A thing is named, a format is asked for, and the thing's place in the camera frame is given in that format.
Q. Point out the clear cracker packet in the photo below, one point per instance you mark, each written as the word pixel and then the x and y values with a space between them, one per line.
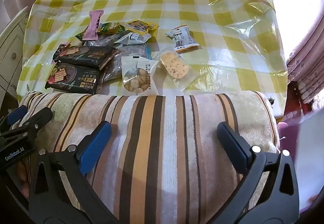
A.
pixel 173 66

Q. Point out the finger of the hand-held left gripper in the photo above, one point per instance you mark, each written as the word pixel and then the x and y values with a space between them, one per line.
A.
pixel 17 114
pixel 38 117

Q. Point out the yellow snack packet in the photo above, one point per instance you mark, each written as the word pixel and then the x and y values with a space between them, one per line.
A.
pixel 139 27

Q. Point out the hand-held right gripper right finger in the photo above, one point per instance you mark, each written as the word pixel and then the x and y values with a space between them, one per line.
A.
pixel 234 143

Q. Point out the translucent plastic box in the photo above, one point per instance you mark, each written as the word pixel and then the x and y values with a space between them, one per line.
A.
pixel 308 150

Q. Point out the person's left hand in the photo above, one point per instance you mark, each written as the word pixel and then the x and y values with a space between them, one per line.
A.
pixel 22 176

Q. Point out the pink patterned cloth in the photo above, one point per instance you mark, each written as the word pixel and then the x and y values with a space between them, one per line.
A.
pixel 303 62

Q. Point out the white barcode snack packet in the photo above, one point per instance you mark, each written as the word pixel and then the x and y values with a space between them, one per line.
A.
pixel 134 38

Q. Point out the clear round biscuit packet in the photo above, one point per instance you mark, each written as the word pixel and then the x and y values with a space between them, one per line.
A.
pixel 135 78

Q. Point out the white orange snack packet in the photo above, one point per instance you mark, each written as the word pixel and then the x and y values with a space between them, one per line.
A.
pixel 182 38

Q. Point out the brown striped towel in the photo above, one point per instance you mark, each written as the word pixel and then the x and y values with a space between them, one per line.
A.
pixel 164 138

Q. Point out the white cabinet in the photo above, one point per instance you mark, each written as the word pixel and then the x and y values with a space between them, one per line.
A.
pixel 10 57

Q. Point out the pink snack packet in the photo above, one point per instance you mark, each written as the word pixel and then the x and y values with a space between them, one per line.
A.
pixel 92 25

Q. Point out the red wooden frame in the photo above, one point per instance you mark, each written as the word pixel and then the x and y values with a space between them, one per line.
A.
pixel 295 95

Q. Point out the black snack packet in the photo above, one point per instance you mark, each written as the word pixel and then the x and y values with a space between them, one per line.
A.
pixel 74 78
pixel 84 55

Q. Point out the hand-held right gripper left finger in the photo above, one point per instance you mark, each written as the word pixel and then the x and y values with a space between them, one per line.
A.
pixel 97 145

